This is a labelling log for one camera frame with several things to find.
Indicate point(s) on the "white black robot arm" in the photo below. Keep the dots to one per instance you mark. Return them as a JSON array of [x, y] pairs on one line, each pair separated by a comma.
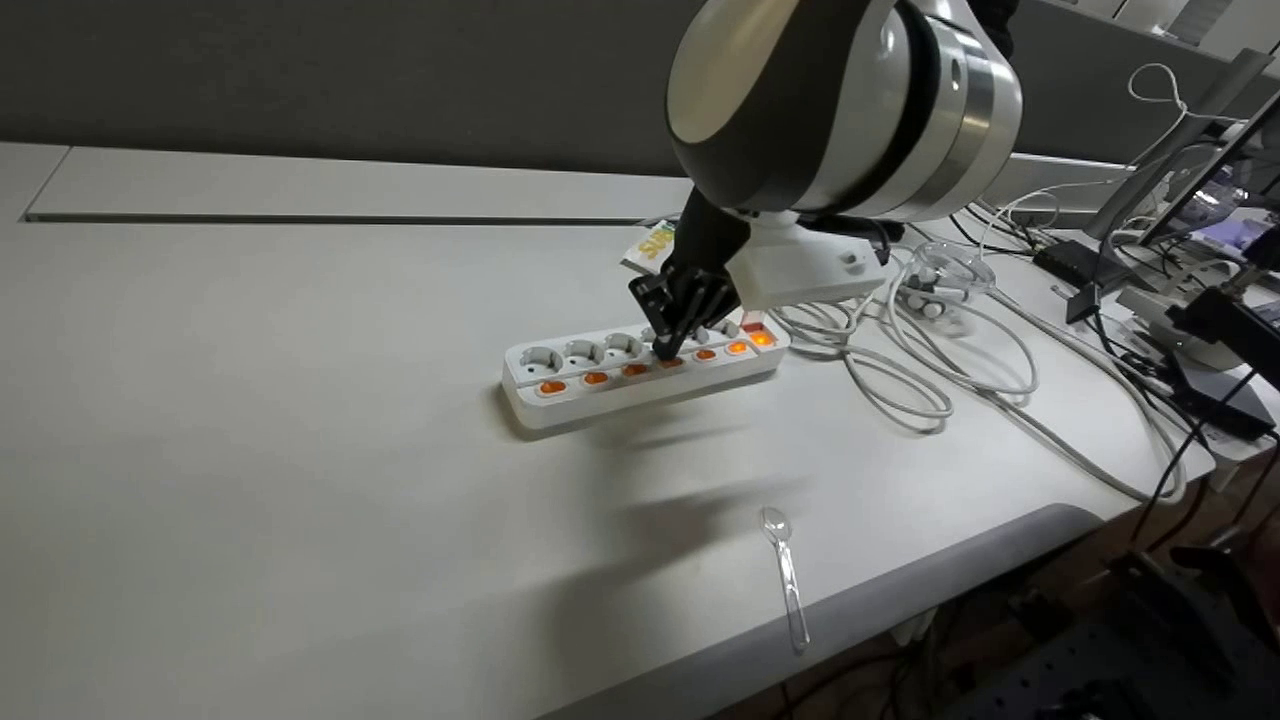
[[824, 104]]

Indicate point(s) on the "clear plastic spoon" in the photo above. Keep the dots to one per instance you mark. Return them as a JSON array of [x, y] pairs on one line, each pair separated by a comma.
[[785, 580]]

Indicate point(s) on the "black clamp device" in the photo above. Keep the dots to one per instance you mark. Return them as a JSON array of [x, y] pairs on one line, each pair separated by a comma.
[[1225, 332]]

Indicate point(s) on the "grey desk partition panel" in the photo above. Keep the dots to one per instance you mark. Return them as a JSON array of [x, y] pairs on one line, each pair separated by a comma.
[[332, 83]]

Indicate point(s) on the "silver metal stand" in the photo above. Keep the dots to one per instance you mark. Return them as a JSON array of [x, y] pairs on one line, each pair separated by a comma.
[[1184, 163]]

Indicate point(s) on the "white power strip orange switches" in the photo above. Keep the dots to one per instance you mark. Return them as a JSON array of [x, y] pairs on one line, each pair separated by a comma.
[[585, 401]]

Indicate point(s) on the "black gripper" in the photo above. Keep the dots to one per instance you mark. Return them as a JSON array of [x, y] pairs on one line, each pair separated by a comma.
[[704, 241]]

